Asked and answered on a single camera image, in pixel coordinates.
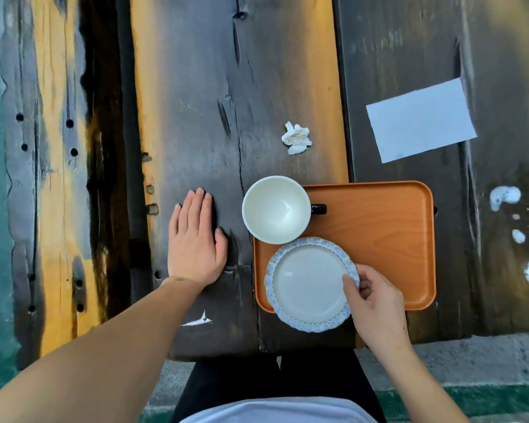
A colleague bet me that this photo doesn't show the white cup with black handle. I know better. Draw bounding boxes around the white cup with black handle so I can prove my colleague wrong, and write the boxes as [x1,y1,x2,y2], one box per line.
[242,175,327,245]

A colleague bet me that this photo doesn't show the person's left forearm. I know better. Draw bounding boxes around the person's left forearm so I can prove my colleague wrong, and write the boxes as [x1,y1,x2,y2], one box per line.
[0,276,204,423]

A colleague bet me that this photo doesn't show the orange wooden tray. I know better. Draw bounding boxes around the orange wooden tray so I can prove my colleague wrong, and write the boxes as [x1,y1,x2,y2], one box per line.
[252,181,437,314]

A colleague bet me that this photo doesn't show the crumpled white tissue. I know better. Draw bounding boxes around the crumpled white tissue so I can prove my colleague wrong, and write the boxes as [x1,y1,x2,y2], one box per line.
[281,122,313,156]

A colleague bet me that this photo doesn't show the person's left hand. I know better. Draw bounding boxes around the person's left hand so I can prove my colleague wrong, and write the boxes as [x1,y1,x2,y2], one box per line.
[168,187,228,290]

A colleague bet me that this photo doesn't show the weathered wooden bench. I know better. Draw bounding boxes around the weathered wooden bench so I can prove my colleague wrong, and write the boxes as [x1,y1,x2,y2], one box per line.
[0,0,130,370]

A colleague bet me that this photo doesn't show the person's right hand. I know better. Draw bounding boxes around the person's right hand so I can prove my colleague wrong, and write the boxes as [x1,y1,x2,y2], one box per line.
[342,264,411,349]

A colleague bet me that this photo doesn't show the white plate with blue rim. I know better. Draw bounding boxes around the white plate with blue rim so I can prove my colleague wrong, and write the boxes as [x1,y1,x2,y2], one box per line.
[264,237,361,333]

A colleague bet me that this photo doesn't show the person's white shirt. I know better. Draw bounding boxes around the person's white shirt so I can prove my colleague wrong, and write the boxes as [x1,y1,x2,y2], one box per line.
[194,396,379,423]

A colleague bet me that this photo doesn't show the person's right forearm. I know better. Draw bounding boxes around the person's right forearm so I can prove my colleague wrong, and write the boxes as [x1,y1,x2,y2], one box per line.
[370,337,471,423]

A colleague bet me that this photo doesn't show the person's black trousers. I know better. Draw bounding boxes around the person's black trousers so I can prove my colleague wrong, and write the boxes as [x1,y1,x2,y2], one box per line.
[170,348,386,423]

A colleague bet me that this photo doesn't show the white paper sheet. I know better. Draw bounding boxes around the white paper sheet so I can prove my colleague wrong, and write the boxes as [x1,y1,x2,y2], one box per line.
[366,77,478,164]

